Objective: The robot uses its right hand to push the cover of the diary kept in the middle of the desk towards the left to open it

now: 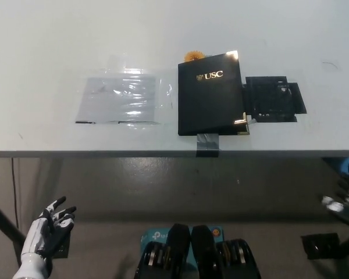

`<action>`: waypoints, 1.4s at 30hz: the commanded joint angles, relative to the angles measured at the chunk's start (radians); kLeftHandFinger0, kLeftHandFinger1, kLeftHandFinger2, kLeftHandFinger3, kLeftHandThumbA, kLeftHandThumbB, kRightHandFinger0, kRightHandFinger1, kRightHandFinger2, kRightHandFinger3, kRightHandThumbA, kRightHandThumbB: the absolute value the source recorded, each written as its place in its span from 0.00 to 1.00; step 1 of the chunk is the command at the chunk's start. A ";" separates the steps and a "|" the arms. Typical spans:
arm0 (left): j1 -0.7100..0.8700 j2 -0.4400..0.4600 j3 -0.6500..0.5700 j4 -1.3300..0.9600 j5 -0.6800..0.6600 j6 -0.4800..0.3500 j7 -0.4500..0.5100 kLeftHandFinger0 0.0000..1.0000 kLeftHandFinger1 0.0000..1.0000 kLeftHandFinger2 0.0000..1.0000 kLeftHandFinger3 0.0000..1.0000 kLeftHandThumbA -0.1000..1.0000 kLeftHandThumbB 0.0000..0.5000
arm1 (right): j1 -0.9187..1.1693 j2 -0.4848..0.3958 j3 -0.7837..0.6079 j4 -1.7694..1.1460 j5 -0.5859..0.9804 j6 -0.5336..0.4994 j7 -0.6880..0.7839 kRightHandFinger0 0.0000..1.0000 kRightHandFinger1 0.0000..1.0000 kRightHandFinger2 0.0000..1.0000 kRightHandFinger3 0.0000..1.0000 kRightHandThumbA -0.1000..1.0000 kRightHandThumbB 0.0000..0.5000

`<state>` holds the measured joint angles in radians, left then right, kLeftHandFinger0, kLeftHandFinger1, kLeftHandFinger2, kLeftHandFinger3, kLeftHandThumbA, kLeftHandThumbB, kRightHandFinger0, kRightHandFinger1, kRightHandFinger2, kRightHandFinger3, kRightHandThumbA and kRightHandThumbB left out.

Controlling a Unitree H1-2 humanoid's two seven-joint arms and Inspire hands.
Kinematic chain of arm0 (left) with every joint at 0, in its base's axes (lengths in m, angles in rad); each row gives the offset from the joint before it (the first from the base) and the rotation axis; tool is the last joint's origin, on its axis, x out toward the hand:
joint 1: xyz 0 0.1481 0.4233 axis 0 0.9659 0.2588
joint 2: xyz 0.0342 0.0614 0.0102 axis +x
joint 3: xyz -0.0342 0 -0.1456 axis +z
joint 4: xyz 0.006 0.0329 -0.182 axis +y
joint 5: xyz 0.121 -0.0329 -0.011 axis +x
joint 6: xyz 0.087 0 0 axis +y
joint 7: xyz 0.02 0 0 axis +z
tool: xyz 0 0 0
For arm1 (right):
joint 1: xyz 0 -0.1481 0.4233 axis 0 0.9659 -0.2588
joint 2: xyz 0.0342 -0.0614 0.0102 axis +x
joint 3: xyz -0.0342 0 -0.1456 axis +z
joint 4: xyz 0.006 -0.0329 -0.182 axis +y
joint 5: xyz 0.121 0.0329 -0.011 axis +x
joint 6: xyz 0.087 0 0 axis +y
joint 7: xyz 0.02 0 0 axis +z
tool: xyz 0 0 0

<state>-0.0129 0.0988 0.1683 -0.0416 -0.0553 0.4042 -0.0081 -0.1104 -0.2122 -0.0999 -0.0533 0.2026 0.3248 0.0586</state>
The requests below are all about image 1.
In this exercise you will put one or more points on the black table leg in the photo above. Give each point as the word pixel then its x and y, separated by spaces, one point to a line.
pixel 5 229

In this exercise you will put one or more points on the transparent plastic sheet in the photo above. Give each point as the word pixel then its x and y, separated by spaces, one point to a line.
pixel 119 96

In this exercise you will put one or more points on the teal tp-link box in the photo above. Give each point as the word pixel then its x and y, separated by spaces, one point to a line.
pixel 155 236

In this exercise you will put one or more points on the grey duct tape strip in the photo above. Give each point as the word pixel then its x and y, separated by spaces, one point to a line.
pixel 208 145

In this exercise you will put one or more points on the black USC diary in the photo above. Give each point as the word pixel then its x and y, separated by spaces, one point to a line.
pixel 209 98

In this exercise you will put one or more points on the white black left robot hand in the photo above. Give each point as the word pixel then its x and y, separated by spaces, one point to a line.
pixel 37 232

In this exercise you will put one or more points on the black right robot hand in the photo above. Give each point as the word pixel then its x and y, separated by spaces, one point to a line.
pixel 341 200

